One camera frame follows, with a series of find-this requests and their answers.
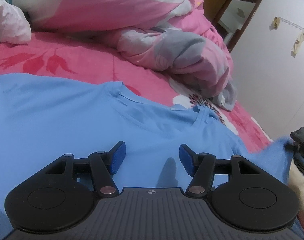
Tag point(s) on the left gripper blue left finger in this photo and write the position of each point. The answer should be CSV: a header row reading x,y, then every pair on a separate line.
x,y
104,165

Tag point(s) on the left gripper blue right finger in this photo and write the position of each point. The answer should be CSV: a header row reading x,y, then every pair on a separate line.
x,y
201,168

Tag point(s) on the light blue t-shirt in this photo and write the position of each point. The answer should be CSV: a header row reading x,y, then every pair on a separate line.
x,y
48,128

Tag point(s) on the stack of dark folded clothes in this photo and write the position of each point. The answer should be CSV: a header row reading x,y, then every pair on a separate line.
x,y
298,140

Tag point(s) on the folded beige garment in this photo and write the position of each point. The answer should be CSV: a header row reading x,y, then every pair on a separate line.
x,y
296,183

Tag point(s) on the pink floral fleece blanket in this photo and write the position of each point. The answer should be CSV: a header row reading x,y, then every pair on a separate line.
x,y
49,54

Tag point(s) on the pink grey white duvet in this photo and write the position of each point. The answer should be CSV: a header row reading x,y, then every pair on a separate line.
x,y
162,35

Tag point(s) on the wooden framed mirror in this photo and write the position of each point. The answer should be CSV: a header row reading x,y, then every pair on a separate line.
x,y
230,17

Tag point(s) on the white crumpled sheet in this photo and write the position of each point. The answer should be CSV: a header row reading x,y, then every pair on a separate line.
x,y
14,27

